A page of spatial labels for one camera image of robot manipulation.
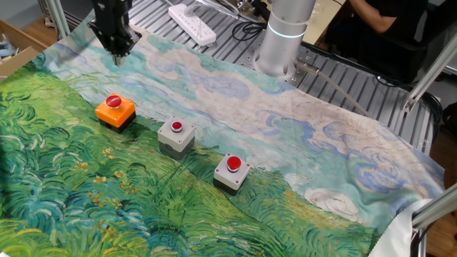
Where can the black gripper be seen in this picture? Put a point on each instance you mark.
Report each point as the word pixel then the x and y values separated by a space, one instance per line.
pixel 111 18

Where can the orange box red mushroom button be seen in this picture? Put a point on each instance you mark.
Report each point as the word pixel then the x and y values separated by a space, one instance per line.
pixel 118 116

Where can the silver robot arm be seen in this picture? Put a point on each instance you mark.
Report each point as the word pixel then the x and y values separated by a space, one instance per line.
pixel 282 50

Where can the person forearm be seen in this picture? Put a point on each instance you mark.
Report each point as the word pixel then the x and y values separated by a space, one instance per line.
pixel 375 19

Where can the white power strip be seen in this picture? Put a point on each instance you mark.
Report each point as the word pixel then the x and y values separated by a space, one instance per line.
pixel 194 30

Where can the cardboard box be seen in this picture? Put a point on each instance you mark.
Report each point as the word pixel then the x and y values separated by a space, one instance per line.
pixel 18 60

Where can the grey box small red button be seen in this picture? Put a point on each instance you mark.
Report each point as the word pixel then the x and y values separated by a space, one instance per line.
pixel 175 141

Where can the black plug block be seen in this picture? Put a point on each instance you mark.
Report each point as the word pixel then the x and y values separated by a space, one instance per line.
pixel 260 9

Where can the white black-based box red button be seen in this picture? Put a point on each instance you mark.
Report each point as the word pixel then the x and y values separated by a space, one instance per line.
pixel 228 178

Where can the painted landscape tablecloth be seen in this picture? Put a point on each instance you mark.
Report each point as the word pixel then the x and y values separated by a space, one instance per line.
pixel 285 142

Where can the beige wooden board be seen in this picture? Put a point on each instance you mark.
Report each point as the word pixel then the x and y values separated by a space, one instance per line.
pixel 321 21

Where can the black office chair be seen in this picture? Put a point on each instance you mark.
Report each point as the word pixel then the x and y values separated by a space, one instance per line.
pixel 392 60

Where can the person black shirt torso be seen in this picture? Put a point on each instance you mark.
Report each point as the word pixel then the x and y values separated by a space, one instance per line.
pixel 407 14

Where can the aluminium frame post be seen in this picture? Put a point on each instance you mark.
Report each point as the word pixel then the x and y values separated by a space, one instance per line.
pixel 59 18

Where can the slanted aluminium frame profile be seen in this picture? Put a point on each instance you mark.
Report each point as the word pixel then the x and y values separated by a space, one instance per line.
pixel 425 82

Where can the aluminium frame profile with post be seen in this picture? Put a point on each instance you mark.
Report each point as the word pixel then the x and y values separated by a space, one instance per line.
pixel 435 208

